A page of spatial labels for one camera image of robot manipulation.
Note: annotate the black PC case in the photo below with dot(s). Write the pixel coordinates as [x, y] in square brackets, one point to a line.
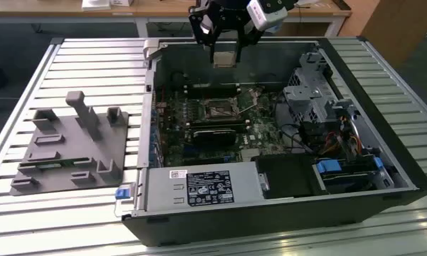
[235, 226]

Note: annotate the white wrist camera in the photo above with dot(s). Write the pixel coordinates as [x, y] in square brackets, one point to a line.
[268, 13]

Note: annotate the black graphics card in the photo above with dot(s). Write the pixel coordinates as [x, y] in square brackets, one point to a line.
[214, 137]

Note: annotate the black plastic shroud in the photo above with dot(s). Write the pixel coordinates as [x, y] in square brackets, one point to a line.
[289, 176]

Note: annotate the silver power supply unit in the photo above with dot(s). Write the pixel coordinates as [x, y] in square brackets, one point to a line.
[163, 192]

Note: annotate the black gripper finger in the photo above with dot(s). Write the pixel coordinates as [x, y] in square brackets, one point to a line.
[213, 50]
[239, 53]

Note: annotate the CPU socket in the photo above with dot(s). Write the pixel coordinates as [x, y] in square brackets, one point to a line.
[219, 110]

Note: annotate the wooden desk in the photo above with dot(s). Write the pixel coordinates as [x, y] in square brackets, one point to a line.
[157, 9]

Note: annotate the blue disk carrier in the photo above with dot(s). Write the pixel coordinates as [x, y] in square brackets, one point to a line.
[329, 168]

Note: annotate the silver square CPU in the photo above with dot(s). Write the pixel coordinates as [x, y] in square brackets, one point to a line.
[225, 59]

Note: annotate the silver drive cage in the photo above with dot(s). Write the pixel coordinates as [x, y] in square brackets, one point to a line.
[306, 98]

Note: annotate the blue plastic clip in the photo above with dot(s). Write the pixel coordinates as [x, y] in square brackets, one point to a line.
[378, 164]

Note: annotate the silver chipset heatsink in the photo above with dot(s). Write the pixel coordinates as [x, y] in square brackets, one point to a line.
[252, 153]

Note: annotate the green RAM stick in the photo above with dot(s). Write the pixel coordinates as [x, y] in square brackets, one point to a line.
[50, 166]

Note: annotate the white box with print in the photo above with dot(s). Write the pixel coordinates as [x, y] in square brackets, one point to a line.
[123, 2]

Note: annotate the wooden cabinet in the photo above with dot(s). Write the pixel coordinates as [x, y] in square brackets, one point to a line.
[396, 26]

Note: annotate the green motherboard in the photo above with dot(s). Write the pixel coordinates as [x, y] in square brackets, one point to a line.
[268, 133]

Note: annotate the grey case release latch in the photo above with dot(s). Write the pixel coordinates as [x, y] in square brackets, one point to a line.
[151, 48]

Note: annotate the grey parts rack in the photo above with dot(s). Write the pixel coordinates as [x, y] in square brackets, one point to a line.
[75, 160]

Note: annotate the blue case latch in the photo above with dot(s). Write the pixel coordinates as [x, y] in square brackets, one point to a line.
[125, 193]

